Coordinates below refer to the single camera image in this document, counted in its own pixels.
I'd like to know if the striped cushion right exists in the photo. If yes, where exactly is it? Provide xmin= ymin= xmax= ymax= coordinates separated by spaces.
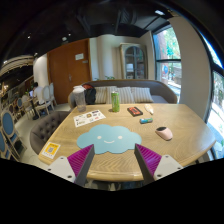
xmin=131 ymin=87 xmax=153 ymax=103

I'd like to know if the teal small gadget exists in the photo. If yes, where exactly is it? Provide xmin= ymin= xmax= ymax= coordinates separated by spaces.
xmin=140 ymin=118 xmax=153 ymax=124

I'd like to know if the black backpack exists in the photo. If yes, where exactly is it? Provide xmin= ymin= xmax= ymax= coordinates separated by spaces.
xmin=83 ymin=84 xmax=96 ymax=105

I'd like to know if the striped cushion left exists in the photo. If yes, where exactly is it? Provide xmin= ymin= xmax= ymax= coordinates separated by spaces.
xmin=95 ymin=87 xmax=107 ymax=104

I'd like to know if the person in white shirt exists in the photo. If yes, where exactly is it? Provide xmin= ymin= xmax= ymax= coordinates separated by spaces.
xmin=33 ymin=82 xmax=45 ymax=105

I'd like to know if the white sticker sheet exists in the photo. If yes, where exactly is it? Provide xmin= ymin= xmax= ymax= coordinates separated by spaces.
xmin=74 ymin=110 xmax=105 ymax=127

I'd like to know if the arched glass cabinet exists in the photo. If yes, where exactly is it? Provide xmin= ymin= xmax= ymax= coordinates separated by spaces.
xmin=119 ymin=43 xmax=148 ymax=79

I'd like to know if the blue upholstered chair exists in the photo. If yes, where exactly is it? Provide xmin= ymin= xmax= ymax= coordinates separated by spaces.
xmin=1 ymin=111 xmax=26 ymax=158

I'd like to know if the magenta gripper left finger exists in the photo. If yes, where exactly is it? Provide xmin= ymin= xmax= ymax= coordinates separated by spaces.
xmin=47 ymin=145 xmax=95 ymax=186

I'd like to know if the pink computer mouse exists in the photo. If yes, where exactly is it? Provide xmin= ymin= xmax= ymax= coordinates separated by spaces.
xmin=155 ymin=127 xmax=173 ymax=141

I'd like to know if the orange wooden door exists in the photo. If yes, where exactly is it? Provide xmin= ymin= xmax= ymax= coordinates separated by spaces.
xmin=47 ymin=39 xmax=92 ymax=104

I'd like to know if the cream small object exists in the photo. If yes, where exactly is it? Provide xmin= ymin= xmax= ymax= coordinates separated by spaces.
xmin=144 ymin=104 xmax=154 ymax=115

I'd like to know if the yellow QR code card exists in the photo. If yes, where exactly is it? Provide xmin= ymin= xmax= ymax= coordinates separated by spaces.
xmin=42 ymin=142 xmax=60 ymax=159

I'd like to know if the white dining chair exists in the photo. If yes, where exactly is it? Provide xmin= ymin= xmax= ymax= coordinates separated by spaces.
xmin=36 ymin=86 xmax=54 ymax=113

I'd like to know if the green drink can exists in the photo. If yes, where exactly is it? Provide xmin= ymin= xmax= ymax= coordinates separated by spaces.
xmin=111 ymin=91 xmax=120 ymax=112

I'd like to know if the grey tufted armchair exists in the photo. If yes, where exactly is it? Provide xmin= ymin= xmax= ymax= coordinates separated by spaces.
xmin=30 ymin=111 xmax=69 ymax=154

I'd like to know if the striped cushion middle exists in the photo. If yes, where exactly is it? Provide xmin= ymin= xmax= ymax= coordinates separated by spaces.
xmin=106 ymin=86 xmax=134 ymax=104

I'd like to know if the blue cloud mouse pad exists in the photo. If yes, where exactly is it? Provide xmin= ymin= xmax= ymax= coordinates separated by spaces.
xmin=77 ymin=124 xmax=142 ymax=155

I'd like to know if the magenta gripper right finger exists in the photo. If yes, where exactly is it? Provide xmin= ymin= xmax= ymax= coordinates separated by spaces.
xmin=134 ymin=144 xmax=182 ymax=185

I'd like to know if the grey curved sofa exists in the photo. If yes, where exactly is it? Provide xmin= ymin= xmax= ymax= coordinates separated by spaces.
xmin=67 ymin=78 xmax=179 ymax=109

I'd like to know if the striped cushion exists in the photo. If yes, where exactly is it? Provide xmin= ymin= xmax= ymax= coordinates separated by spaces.
xmin=95 ymin=87 xmax=107 ymax=104
xmin=131 ymin=87 xmax=153 ymax=103
xmin=106 ymin=86 xmax=134 ymax=104

